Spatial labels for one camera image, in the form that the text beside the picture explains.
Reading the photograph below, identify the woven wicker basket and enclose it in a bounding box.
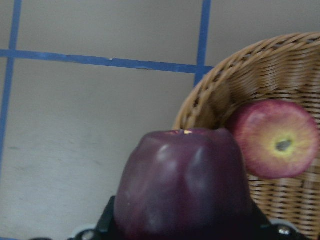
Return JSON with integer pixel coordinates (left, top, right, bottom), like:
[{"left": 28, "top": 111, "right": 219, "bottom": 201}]
[{"left": 173, "top": 32, "right": 320, "bottom": 240}]

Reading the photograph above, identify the red yellow apple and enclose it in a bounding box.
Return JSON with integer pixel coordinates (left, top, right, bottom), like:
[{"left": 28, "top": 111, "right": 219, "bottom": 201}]
[{"left": 225, "top": 99, "right": 320, "bottom": 179}]

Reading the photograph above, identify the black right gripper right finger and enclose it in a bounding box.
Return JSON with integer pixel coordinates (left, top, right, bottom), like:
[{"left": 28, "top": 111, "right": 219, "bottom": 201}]
[{"left": 251, "top": 202, "right": 272, "bottom": 240}]

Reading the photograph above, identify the dark red apple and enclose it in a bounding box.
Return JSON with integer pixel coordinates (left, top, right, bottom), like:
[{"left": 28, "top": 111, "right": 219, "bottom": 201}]
[{"left": 114, "top": 129, "right": 254, "bottom": 240}]

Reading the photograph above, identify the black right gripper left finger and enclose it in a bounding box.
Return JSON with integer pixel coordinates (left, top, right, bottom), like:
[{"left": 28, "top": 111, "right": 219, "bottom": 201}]
[{"left": 96, "top": 196, "right": 116, "bottom": 240}]

